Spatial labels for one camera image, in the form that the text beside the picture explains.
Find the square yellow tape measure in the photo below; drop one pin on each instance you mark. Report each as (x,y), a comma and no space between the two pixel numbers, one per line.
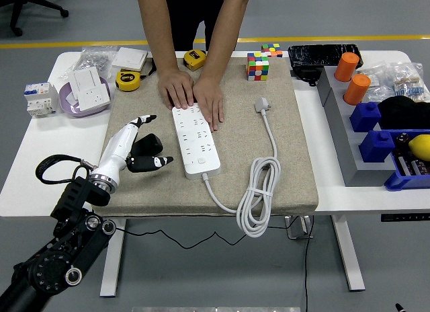
(194,59)

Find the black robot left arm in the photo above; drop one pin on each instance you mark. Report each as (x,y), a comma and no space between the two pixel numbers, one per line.
(50,268)

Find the white flat box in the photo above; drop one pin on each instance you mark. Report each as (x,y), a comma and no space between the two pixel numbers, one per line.
(129,58)

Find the black office chair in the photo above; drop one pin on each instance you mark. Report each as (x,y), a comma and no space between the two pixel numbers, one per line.
(20,2)

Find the metal bracket under table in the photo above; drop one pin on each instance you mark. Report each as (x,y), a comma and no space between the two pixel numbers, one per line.
(297,229)

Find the small black box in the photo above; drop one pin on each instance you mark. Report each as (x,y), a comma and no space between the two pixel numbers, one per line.
(305,76)

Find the person's right hand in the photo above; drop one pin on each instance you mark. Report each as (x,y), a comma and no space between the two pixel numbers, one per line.
(174,86)

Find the person's left forearm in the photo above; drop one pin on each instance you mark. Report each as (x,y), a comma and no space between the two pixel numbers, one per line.
(225,33)

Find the black cloth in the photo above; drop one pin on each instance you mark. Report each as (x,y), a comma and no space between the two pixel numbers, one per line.
(403,113)

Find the grey stepped stand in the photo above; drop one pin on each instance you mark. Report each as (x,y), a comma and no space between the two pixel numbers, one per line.
(339,123)

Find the blue plastic bin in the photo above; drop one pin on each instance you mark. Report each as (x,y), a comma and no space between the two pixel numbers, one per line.
(396,181)

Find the white switch panel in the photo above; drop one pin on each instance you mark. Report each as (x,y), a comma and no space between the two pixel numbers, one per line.
(84,78)

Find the dark components in bin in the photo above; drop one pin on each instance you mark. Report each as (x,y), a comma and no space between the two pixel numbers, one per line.
(413,165)

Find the black table control panel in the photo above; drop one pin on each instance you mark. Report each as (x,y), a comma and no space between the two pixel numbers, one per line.
(403,218)

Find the person's left hand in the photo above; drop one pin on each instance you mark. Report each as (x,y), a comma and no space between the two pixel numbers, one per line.
(208,100)

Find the grey-brown mat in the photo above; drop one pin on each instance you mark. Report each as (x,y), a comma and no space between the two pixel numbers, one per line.
(231,150)

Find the person's torso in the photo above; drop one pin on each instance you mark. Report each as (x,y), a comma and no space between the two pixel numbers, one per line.
(188,9)

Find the purple bowl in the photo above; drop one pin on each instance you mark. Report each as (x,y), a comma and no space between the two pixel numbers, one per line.
(69,107)

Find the white table leg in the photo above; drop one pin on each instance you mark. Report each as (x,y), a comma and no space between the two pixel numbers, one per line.
(349,258)
(112,275)

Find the round yellow tape measure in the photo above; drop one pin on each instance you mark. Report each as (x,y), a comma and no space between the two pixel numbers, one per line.
(127,80)

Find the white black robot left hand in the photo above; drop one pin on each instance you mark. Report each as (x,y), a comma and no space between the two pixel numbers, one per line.
(117,147)

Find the black glossy tray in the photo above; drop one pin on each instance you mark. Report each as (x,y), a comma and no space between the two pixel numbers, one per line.
(315,54)

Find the clear bag of parts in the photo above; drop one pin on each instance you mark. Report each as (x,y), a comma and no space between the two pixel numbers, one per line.
(376,81)

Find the small rubik's cube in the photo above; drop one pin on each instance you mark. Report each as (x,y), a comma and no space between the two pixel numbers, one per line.
(272,49)

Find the white wall socket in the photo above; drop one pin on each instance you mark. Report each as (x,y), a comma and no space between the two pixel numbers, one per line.
(94,98)

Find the large rubik's cube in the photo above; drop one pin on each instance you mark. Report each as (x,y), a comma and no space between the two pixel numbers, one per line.
(257,67)

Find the yellow lemon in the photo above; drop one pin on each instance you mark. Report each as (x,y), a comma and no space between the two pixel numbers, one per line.
(420,148)

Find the blue block with knob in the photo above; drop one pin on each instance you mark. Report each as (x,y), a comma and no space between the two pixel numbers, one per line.
(365,117)
(376,147)

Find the clear bag of resistors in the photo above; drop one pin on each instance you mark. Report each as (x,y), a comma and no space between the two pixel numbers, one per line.
(410,83)

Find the person's right forearm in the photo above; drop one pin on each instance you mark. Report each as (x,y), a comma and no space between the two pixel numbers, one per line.
(158,29)

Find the orange cylinder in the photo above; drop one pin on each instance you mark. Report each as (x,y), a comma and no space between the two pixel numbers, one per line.
(356,89)
(346,67)

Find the clear bag of screws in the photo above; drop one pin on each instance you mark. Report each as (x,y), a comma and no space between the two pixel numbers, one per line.
(92,58)

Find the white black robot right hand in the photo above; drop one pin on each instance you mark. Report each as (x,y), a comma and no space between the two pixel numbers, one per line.
(400,308)

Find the white circuit breaker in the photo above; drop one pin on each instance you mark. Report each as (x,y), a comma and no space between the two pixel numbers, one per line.
(40,100)

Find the white power strip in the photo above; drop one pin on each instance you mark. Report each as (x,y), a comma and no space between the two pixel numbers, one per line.
(198,147)

